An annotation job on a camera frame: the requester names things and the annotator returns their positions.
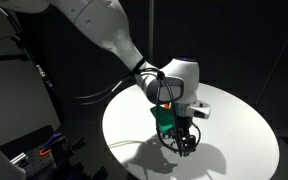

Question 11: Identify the black horizontal stand bar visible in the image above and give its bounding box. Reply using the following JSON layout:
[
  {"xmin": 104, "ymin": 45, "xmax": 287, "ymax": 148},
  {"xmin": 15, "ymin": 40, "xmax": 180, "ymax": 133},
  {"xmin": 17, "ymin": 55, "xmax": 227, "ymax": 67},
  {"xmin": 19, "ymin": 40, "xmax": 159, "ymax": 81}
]
[{"xmin": 0, "ymin": 53, "xmax": 32, "ymax": 64}]

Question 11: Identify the purple clamp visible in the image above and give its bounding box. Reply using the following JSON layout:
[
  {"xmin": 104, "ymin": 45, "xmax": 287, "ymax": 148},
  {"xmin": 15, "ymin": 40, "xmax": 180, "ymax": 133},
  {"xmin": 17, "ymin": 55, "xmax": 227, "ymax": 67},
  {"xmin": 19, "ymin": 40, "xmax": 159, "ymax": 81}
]
[{"xmin": 43, "ymin": 132, "xmax": 64, "ymax": 148}]

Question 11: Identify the grey vertical pole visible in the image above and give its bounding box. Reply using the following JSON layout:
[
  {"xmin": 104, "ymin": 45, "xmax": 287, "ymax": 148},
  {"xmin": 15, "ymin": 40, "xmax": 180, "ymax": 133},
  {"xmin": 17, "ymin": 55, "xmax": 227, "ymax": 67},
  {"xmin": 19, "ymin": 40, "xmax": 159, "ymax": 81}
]
[{"xmin": 147, "ymin": 0, "xmax": 156, "ymax": 65}]

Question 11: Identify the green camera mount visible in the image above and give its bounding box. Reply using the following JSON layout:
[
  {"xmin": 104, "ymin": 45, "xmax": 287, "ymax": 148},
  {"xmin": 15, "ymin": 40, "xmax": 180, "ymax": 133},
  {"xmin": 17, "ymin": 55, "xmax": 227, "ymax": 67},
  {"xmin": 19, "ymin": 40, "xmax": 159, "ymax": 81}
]
[{"xmin": 149, "ymin": 104, "xmax": 178, "ymax": 134}]

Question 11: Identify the black perforated breadboard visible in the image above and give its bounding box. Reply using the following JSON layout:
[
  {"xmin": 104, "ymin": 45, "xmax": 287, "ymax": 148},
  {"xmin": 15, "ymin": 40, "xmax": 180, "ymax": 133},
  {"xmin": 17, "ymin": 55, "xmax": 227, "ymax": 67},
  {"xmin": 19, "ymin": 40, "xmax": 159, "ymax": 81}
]
[{"xmin": 0, "ymin": 124, "xmax": 108, "ymax": 180}]

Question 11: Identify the white wall panel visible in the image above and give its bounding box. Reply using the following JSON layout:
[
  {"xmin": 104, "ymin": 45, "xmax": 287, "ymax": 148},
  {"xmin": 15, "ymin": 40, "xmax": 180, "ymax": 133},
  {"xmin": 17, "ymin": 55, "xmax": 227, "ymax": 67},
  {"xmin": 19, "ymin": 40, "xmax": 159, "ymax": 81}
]
[{"xmin": 0, "ymin": 6, "xmax": 62, "ymax": 148}]

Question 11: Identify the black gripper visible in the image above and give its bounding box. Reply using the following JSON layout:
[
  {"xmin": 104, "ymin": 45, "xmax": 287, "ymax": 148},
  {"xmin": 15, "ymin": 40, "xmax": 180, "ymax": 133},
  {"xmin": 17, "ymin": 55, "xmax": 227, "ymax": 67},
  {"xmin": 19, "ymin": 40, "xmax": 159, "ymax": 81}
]
[{"xmin": 175, "ymin": 114, "xmax": 199, "ymax": 158}]

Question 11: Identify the orange handled black clamp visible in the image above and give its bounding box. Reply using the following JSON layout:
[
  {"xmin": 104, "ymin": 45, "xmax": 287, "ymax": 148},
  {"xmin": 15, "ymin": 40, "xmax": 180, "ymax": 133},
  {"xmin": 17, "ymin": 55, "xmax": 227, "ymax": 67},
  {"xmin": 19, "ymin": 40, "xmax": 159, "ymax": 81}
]
[{"xmin": 38, "ymin": 141, "xmax": 68, "ymax": 158}]

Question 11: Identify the silver metal block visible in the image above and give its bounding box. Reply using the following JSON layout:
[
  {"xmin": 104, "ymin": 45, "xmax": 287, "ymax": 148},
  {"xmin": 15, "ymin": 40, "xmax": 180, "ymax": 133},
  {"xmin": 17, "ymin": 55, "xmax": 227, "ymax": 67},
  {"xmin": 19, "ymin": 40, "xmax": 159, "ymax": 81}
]
[{"xmin": 9, "ymin": 152, "xmax": 28, "ymax": 166}]

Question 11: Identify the long black cable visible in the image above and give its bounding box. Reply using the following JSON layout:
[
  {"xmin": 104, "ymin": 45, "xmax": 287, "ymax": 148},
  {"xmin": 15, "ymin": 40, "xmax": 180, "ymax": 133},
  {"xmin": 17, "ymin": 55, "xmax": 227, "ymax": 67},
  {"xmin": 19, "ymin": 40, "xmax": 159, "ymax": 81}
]
[{"xmin": 8, "ymin": 33, "xmax": 142, "ymax": 106}]

